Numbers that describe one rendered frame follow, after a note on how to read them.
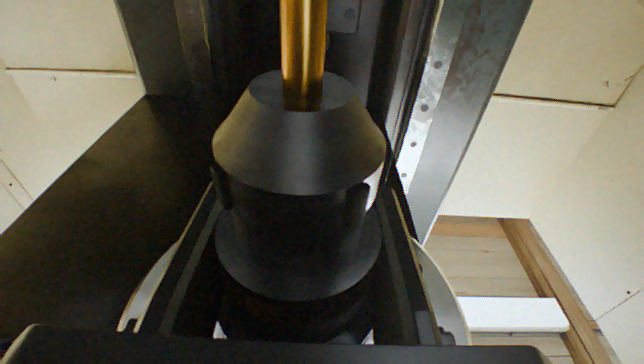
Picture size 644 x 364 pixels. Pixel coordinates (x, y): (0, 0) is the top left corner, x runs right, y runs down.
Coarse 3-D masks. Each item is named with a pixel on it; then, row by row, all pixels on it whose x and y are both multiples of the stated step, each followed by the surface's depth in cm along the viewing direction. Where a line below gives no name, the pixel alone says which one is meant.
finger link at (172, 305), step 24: (192, 216) 9; (216, 216) 9; (192, 240) 8; (168, 264) 7; (192, 264) 7; (216, 264) 9; (168, 288) 7; (192, 288) 7; (216, 288) 9; (144, 312) 6; (168, 312) 6; (192, 312) 7; (216, 312) 9
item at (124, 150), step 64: (128, 128) 44; (192, 128) 45; (384, 128) 49; (64, 192) 33; (128, 192) 34; (192, 192) 35; (0, 256) 26; (64, 256) 27; (128, 256) 28; (0, 320) 22; (64, 320) 23
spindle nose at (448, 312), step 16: (160, 256) 15; (416, 256) 15; (160, 272) 14; (432, 272) 15; (144, 288) 13; (432, 288) 14; (448, 288) 14; (128, 304) 13; (144, 304) 12; (432, 304) 13; (448, 304) 13; (448, 320) 13; (464, 320) 13; (224, 336) 12; (464, 336) 12
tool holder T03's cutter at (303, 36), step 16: (288, 0) 5; (304, 0) 5; (320, 0) 5; (288, 16) 5; (304, 16) 5; (320, 16) 5; (288, 32) 5; (304, 32) 5; (320, 32) 5; (288, 48) 5; (304, 48) 5; (320, 48) 5; (288, 64) 5; (304, 64) 5; (320, 64) 6; (288, 80) 6; (304, 80) 6; (320, 80) 6
